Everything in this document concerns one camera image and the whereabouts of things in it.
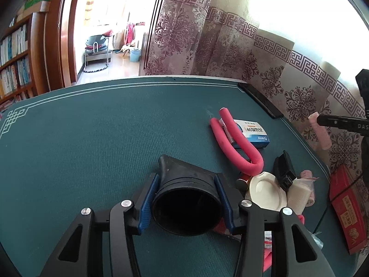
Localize white ceramic lid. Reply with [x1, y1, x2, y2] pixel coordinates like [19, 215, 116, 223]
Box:
[245, 171, 287, 211]

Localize small metal cap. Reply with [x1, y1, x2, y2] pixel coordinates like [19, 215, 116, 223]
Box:
[235, 174, 251, 191]

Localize green felt table mat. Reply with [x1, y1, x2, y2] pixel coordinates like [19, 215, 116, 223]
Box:
[1, 77, 357, 276]

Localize pink foam curler bent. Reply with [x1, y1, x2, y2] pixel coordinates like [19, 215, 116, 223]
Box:
[263, 214, 305, 273]

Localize red snack packet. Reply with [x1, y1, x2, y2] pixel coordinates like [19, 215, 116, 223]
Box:
[213, 219, 272, 250]

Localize red gift box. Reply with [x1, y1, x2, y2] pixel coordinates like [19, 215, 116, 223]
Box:
[329, 164, 368, 254]

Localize blue white medicine box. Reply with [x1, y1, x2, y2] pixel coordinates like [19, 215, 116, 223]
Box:
[219, 119, 270, 149]

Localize white bandage roll in bag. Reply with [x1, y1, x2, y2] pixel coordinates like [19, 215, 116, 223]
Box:
[287, 178, 316, 214]

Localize grey chair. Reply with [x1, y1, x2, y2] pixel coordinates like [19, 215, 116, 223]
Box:
[83, 30, 113, 73]

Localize pink foam curler on box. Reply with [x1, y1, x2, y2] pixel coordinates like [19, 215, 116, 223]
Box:
[210, 108, 264, 176]

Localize black funnel cup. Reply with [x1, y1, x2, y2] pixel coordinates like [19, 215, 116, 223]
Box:
[151, 155, 223, 236]

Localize pink velcro hair roller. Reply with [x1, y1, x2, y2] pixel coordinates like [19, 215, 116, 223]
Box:
[308, 112, 332, 151]

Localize wooden bookshelf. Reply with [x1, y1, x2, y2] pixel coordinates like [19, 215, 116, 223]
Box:
[1, 12, 49, 113]

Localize stacked boxes on shelf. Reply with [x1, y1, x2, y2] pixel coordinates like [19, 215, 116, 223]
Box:
[16, 0, 51, 22]

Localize black hair clip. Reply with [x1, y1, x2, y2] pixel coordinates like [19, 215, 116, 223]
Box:
[273, 150, 296, 192]

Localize patterned purple curtain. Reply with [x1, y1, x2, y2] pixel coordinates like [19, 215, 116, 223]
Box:
[143, 0, 368, 178]

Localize blue bucket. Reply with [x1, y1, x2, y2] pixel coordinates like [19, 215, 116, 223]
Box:
[129, 49, 141, 63]

